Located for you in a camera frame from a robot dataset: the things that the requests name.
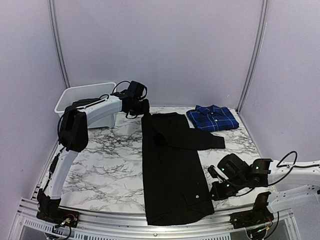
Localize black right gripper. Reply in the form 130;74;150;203
207;175;247;202

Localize black long sleeve shirt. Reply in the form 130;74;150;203
141;112;225;226

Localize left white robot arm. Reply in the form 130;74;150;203
37;95;150;223

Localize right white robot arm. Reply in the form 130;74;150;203
208;154;320;224

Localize dark clothes in bin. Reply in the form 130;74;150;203
71;98;99;108

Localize white plastic bin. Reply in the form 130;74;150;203
54;82;116;117

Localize blue plaid folded shirt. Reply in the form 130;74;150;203
186;105;240;133

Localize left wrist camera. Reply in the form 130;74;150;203
125;80;148;100

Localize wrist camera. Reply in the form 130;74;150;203
217;153;251;181
125;80;148;100

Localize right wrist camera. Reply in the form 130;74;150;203
217;153;251;181

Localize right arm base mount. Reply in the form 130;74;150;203
230;191;274;229

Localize aluminium frame rail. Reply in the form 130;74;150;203
14;197;301;240

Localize left aluminium corner post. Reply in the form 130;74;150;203
47;0;71;89

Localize aluminium corner post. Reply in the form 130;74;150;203
236;0;270;114
47;0;71;89

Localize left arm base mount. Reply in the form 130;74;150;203
36;201;80;228

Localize right aluminium corner post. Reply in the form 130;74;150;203
236;0;270;114

